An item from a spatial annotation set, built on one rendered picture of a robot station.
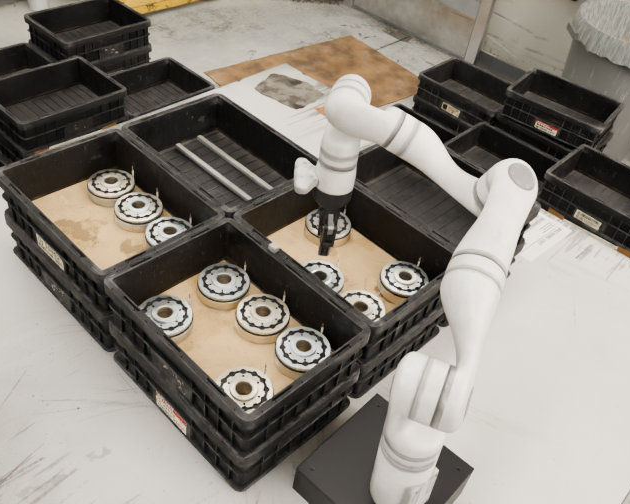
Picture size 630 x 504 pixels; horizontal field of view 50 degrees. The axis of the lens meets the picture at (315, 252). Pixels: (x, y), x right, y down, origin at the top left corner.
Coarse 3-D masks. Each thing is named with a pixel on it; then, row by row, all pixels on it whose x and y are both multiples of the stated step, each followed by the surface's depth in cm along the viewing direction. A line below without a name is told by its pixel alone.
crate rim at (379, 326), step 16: (288, 192) 147; (368, 192) 150; (256, 208) 141; (384, 208) 147; (416, 224) 144; (432, 240) 141; (288, 256) 131; (304, 272) 128; (432, 288) 130; (400, 304) 125; (416, 304) 128; (368, 320) 121; (384, 320) 122
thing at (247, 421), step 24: (192, 240) 132; (144, 264) 125; (288, 264) 130; (312, 288) 126; (168, 336) 113; (360, 336) 118; (192, 360) 110; (336, 360) 114; (216, 384) 107; (312, 384) 112; (240, 408) 104; (264, 408) 105
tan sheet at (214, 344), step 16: (176, 288) 135; (192, 288) 135; (256, 288) 138; (192, 304) 132; (208, 320) 130; (224, 320) 130; (192, 336) 126; (208, 336) 127; (224, 336) 127; (240, 336) 128; (192, 352) 124; (208, 352) 124; (224, 352) 125; (240, 352) 125; (256, 352) 126; (272, 352) 126; (208, 368) 121; (224, 368) 122; (256, 368) 123; (272, 368) 123; (272, 384) 121; (288, 384) 121
